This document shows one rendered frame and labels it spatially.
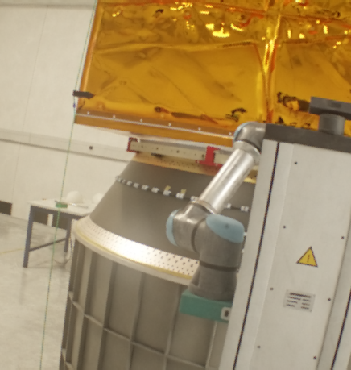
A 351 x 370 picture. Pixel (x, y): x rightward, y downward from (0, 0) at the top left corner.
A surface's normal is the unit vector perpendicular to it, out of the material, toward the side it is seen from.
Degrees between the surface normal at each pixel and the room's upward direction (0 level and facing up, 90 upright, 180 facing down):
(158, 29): 80
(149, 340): 90
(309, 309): 90
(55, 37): 90
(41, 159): 90
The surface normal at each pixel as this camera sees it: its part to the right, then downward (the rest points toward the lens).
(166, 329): -0.44, -0.04
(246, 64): -0.22, -0.04
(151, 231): -0.46, -0.53
